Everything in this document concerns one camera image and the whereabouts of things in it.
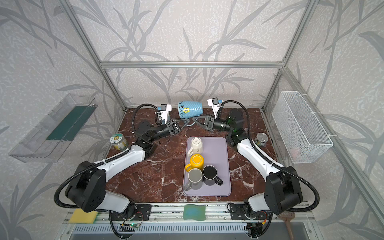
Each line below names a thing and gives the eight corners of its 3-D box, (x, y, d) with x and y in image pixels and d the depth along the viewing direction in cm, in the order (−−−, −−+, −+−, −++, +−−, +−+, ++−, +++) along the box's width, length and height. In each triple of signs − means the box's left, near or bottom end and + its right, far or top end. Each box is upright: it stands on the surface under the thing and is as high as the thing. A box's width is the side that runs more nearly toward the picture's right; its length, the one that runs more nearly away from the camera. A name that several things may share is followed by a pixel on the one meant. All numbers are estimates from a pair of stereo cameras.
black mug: (202, 185, 83) (202, 180, 76) (202, 170, 88) (202, 164, 81) (220, 185, 83) (222, 180, 76) (219, 170, 88) (221, 164, 81)
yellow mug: (186, 171, 88) (185, 165, 81) (187, 160, 92) (186, 154, 86) (203, 171, 88) (203, 165, 81) (203, 160, 92) (203, 154, 86)
